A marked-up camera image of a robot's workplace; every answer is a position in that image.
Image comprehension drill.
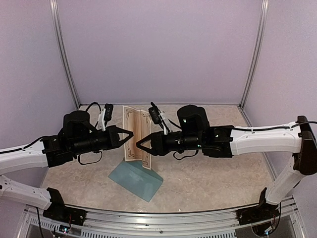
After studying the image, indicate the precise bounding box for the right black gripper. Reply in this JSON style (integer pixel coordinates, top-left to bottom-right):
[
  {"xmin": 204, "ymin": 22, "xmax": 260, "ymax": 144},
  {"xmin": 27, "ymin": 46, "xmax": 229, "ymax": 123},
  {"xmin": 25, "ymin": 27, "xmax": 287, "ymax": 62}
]
[{"xmin": 135, "ymin": 130, "xmax": 203, "ymax": 157}]

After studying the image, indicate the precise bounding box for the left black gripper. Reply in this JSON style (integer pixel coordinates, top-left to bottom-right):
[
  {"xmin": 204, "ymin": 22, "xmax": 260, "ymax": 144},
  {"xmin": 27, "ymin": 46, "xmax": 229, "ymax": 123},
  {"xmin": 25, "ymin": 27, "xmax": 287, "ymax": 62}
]
[{"xmin": 72, "ymin": 125, "xmax": 133, "ymax": 155}]

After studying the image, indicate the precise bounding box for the ornate bordered letter sheet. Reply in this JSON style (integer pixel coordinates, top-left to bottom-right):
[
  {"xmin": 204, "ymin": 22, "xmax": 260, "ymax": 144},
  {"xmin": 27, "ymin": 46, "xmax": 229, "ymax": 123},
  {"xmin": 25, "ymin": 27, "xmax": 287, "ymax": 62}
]
[{"xmin": 123, "ymin": 106, "xmax": 152, "ymax": 170}]

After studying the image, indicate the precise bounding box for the teal paper envelope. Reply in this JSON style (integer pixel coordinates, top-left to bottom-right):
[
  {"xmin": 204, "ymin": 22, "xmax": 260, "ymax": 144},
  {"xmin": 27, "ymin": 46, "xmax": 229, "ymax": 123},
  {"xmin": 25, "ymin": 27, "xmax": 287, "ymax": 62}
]
[{"xmin": 108, "ymin": 161, "xmax": 163, "ymax": 202}]

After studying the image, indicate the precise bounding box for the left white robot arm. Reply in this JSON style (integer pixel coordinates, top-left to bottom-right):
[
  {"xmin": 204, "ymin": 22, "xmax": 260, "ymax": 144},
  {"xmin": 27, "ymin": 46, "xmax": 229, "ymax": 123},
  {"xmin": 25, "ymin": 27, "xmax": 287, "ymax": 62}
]
[{"xmin": 0, "ymin": 111, "xmax": 133, "ymax": 221}]

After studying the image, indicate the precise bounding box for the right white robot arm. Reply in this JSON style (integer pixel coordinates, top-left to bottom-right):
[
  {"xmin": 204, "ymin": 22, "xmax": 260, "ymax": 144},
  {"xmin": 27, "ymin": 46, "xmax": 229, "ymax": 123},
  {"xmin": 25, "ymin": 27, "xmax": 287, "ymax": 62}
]
[{"xmin": 136, "ymin": 104, "xmax": 317, "ymax": 220}]

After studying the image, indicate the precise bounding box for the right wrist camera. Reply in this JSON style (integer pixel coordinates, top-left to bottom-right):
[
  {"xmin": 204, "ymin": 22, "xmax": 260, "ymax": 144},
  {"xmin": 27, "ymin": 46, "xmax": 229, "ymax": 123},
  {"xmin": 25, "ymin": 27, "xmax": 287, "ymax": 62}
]
[{"xmin": 148, "ymin": 102, "xmax": 173, "ymax": 135}]

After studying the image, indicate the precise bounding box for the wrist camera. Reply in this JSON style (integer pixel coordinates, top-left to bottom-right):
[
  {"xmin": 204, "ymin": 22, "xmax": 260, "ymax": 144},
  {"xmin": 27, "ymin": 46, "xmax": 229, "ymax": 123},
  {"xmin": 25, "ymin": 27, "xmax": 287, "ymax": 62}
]
[
  {"xmin": 148, "ymin": 102, "xmax": 173, "ymax": 135},
  {"xmin": 96, "ymin": 104, "xmax": 113, "ymax": 131}
]

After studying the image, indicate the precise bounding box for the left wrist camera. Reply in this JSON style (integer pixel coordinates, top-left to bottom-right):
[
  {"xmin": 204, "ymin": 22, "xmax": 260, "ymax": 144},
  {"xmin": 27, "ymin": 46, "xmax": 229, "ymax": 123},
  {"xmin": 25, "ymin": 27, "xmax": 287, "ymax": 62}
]
[{"xmin": 96, "ymin": 104, "xmax": 113, "ymax": 131}]

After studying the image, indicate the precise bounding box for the front aluminium rail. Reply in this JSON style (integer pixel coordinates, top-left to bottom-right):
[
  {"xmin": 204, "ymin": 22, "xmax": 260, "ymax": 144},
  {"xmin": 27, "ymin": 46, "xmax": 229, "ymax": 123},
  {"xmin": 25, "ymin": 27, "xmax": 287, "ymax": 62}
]
[{"xmin": 23, "ymin": 195, "xmax": 304, "ymax": 238}]

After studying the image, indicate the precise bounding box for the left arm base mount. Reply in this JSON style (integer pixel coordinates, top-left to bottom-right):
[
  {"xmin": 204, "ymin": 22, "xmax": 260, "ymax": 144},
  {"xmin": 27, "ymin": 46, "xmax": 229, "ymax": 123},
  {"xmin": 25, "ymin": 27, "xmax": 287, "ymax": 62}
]
[{"xmin": 43, "ymin": 187, "xmax": 87, "ymax": 226}]

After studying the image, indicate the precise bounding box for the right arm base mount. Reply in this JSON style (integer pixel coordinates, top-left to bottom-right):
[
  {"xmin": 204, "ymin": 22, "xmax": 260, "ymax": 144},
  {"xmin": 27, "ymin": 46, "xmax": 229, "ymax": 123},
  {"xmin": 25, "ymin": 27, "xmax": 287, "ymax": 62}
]
[{"xmin": 236, "ymin": 188, "xmax": 280, "ymax": 225}]

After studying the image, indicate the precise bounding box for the left aluminium frame post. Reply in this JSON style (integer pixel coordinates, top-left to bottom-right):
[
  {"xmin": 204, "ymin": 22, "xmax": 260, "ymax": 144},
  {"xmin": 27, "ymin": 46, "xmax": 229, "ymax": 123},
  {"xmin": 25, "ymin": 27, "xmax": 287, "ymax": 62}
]
[{"xmin": 49, "ymin": 0, "xmax": 81, "ymax": 109}]

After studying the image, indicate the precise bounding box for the aluminium frame post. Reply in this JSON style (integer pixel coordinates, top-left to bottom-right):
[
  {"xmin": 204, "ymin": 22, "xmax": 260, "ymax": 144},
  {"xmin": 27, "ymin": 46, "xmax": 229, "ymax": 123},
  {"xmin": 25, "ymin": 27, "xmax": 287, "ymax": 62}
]
[
  {"xmin": 49, "ymin": 0, "xmax": 81, "ymax": 109},
  {"xmin": 239, "ymin": 0, "xmax": 269, "ymax": 111}
]

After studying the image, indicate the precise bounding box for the right aluminium frame post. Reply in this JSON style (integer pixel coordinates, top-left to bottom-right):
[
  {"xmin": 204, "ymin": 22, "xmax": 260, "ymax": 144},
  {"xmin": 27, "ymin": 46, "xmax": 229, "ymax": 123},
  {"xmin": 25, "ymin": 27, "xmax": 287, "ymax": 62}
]
[{"xmin": 239, "ymin": 0, "xmax": 269, "ymax": 111}]

